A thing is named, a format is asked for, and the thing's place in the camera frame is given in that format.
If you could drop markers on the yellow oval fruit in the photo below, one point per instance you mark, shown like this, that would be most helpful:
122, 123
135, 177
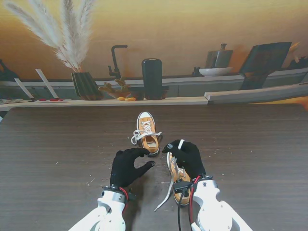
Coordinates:
121, 98
130, 98

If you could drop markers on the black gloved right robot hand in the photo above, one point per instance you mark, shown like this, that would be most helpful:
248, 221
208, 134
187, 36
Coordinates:
190, 158

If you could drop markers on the long white shoelace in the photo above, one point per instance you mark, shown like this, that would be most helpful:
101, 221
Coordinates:
137, 136

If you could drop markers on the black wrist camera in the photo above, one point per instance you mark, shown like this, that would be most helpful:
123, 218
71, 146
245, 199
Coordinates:
132, 196
181, 187

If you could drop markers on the black kitchen faucet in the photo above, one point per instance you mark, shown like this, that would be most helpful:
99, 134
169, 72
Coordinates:
115, 60

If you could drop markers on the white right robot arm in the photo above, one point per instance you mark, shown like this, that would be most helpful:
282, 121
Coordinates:
214, 209

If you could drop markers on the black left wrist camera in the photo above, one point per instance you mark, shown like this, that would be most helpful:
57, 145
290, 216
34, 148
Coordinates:
132, 196

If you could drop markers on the small black holder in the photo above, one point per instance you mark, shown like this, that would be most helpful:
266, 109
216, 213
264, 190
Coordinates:
196, 71

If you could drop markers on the black cylindrical canister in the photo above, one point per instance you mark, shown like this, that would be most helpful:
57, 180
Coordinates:
151, 79

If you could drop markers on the yellow cactus ornament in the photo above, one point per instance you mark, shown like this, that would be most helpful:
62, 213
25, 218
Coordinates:
120, 91

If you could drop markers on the short white slat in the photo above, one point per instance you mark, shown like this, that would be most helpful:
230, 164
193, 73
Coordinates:
24, 88

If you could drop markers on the dark green ribbed vase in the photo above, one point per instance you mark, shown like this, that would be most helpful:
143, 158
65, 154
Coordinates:
84, 85

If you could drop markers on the grey metal pot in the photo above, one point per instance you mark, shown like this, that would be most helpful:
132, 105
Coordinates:
221, 59

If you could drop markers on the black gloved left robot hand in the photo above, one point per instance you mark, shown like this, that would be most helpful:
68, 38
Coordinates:
125, 170

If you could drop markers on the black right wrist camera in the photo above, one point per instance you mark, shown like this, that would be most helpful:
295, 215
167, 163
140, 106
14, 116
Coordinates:
181, 187

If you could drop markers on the white pampas grass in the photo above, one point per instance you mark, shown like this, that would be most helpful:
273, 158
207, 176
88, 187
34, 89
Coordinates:
72, 36

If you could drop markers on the orange canvas sneaker with laces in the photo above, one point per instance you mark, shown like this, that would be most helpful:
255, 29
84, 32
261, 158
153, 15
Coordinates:
150, 146

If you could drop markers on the dark low stand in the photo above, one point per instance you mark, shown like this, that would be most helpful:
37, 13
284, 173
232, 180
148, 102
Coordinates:
166, 92

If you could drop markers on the grey wooden plank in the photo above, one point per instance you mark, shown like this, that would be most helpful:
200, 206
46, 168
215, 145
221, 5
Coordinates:
252, 95

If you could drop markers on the red flat strips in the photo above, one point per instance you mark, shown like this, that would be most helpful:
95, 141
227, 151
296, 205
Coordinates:
51, 100

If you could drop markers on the white bowl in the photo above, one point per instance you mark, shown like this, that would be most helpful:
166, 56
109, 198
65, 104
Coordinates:
214, 71

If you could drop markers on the long white slat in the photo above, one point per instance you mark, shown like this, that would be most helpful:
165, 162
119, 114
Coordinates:
47, 83

